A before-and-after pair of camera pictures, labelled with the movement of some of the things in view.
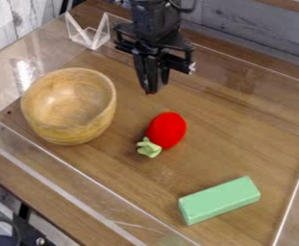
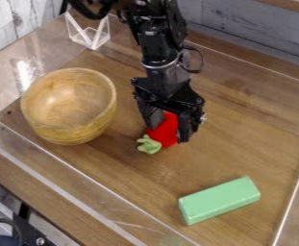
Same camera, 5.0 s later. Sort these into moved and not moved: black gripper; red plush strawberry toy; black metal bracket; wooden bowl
Moved: black gripper
Not moved: red plush strawberry toy; black metal bracket; wooden bowl
